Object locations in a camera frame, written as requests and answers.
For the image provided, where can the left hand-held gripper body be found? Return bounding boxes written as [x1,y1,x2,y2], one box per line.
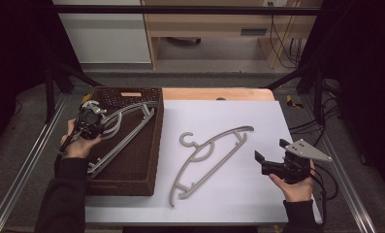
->
[73,104,107,141]

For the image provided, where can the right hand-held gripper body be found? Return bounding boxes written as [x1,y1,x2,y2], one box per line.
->
[261,138,333,185]

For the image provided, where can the grey plastic clothes hanger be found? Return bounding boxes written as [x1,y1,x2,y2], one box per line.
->
[81,100,159,180]
[169,125,255,208]

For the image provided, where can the brown woven basket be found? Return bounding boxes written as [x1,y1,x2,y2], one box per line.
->
[82,85,166,197]

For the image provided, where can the person's right hand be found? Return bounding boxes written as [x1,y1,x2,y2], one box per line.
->
[268,160,317,203]

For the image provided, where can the person's left hand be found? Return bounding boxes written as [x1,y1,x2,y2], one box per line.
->
[59,117,103,159]

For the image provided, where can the white board mat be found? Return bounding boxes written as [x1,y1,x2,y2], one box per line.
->
[84,99,324,225]

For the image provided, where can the white cabinet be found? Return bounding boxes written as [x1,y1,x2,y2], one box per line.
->
[51,0,153,65]

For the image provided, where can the black curtain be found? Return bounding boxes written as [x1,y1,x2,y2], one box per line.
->
[300,0,385,199]
[0,0,82,158]

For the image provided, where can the light wooden desk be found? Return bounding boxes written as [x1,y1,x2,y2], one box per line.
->
[141,0,323,70]

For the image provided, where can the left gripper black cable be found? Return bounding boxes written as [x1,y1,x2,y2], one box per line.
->
[58,128,81,157]

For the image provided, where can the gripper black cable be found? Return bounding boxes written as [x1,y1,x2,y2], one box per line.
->
[58,128,81,157]
[308,164,339,224]

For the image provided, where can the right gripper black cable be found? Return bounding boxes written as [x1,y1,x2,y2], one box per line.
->
[308,164,339,224]

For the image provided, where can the black floor cables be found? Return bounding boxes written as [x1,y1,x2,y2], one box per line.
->
[289,80,342,148]

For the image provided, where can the black metal frame leg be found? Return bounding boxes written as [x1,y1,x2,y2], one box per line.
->
[44,60,96,124]
[264,63,326,126]

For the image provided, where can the aluminium rail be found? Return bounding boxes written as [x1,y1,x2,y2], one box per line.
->
[301,96,379,233]
[0,92,69,233]

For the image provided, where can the bundle of hanging cables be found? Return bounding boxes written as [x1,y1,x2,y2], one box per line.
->
[268,1,306,70]

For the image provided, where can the black horizontal frame bar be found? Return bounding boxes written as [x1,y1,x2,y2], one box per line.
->
[50,4,323,17]

